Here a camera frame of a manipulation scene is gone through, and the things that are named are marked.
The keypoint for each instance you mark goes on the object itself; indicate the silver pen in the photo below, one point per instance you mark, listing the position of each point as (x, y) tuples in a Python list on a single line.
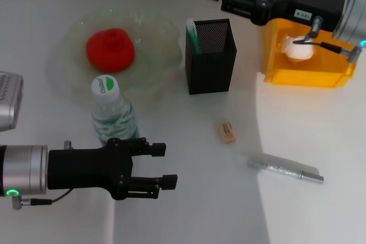
[(281, 169)]

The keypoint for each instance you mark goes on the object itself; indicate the white paper ball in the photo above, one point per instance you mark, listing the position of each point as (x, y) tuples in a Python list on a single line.
[(297, 51)]

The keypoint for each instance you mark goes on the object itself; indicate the beige eraser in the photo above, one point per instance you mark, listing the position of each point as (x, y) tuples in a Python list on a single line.
[(227, 133)]

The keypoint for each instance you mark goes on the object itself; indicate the red-orange fruit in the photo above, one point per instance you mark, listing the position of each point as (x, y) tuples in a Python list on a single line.
[(110, 51)]

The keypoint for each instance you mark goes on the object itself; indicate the yellow plastic storage bin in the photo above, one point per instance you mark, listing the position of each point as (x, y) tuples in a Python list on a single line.
[(314, 69)]

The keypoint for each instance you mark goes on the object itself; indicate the clear water bottle green label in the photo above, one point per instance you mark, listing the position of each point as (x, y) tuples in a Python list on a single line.
[(111, 109)]

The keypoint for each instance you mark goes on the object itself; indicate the green glass fruit bowl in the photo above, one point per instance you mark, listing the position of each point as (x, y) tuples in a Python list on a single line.
[(154, 64)]

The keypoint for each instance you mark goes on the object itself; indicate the black mesh pen holder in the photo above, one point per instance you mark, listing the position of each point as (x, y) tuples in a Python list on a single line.
[(210, 67)]

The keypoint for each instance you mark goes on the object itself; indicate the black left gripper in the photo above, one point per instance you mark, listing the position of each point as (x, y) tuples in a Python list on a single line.
[(85, 168)]

